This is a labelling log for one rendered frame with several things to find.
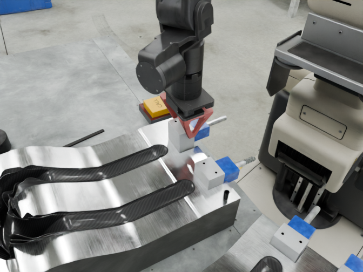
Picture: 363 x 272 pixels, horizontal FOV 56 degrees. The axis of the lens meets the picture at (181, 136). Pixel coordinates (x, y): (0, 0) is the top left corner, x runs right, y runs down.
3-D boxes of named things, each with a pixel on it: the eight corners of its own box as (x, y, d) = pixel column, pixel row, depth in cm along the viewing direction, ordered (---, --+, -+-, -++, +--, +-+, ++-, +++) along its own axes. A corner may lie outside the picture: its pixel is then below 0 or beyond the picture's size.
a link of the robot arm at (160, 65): (213, -2, 51) (169, -8, 55) (164, 25, 44) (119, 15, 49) (216, 69, 58) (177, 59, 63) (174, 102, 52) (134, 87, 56)
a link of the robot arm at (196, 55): (211, 33, 56) (184, 24, 59) (186, 50, 52) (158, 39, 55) (208, 69, 61) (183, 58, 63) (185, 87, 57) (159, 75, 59)
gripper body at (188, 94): (185, 119, 61) (185, 85, 55) (158, 89, 67) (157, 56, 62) (215, 108, 63) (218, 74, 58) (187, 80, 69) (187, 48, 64)
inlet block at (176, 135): (217, 120, 78) (220, 101, 75) (230, 133, 75) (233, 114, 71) (168, 139, 74) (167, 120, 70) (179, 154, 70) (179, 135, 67)
